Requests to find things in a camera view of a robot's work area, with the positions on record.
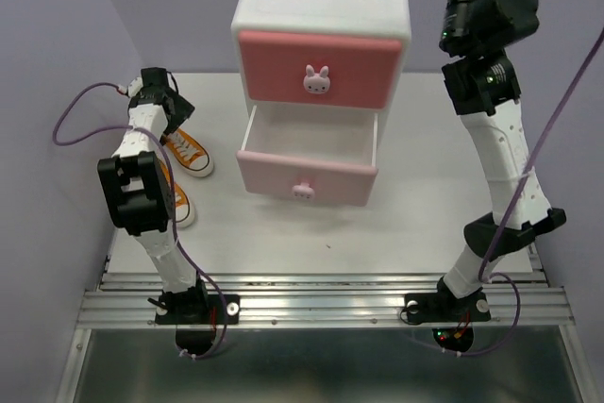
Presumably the orange sneaker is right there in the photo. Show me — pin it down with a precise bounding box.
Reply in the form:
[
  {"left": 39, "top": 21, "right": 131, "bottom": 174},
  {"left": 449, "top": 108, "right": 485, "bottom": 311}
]
[
  {"left": 174, "top": 183, "right": 195, "bottom": 229},
  {"left": 162, "top": 128, "right": 214, "bottom": 178}
]

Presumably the dark pink top drawer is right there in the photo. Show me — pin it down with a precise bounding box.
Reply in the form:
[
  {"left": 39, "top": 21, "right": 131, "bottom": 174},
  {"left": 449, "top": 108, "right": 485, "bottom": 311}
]
[{"left": 238, "top": 30, "right": 403, "bottom": 110}]

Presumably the pink bunny knob top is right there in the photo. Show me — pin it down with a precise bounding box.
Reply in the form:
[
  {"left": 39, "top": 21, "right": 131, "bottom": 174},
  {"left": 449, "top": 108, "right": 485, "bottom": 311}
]
[{"left": 303, "top": 64, "right": 331, "bottom": 94}]

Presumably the pink bunny knob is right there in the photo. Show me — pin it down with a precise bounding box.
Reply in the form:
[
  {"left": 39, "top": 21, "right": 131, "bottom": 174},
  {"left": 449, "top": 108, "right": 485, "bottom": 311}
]
[
  {"left": 292, "top": 182, "right": 315, "bottom": 200},
  {"left": 303, "top": 64, "right": 331, "bottom": 94}
]

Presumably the light pink bottom drawer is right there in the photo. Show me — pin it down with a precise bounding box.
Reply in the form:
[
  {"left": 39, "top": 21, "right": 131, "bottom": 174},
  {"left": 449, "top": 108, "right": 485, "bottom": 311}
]
[{"left": 236, "top": 103, "right": 378, "bottom": 207}]

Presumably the pink bunny knob bottom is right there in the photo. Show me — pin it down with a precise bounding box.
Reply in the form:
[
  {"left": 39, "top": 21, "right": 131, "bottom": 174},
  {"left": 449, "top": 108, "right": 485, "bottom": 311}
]
[{"left": 292, "top": 182, "right": 315, "bottom": 200}]

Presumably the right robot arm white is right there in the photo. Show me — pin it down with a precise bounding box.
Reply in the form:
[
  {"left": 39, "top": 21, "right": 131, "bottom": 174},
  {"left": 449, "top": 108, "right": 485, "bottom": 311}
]
[{"left": 434, "top": 0, "right": 565, "bottom": 318}]

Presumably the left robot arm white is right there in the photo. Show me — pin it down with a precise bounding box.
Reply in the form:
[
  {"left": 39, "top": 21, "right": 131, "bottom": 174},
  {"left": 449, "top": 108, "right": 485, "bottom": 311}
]
[{"left": 97, "top": 67, "right": 214, "bottom": 322}]

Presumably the orange sneaker front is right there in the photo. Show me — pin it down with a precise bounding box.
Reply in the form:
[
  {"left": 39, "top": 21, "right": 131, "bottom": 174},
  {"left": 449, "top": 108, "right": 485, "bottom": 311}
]
[{"left": 174, "top": 183, "right": 195, "bottom": 229}]

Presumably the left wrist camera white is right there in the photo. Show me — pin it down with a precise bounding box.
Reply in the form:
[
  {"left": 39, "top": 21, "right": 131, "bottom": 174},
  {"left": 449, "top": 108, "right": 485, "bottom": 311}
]
[{"left": 126, "top": 76, "right": 143, "bottom": 98}]

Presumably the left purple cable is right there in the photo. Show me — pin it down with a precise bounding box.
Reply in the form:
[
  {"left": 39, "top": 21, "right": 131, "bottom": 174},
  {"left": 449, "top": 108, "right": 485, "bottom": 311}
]
[{"left": 51, "top": 81, "right": 228, "bottom": 361}]

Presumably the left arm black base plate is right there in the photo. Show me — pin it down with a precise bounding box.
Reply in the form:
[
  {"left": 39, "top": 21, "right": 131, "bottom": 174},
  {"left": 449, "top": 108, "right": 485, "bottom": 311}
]
[{"left": 147, "top": 294, "right": 241, "bottom": 361}]

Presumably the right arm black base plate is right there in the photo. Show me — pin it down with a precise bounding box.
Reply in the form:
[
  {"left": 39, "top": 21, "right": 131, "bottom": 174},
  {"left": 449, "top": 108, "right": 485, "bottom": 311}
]
[{"left": 399, "top": 290, "right": 492, "bottom": 356}]

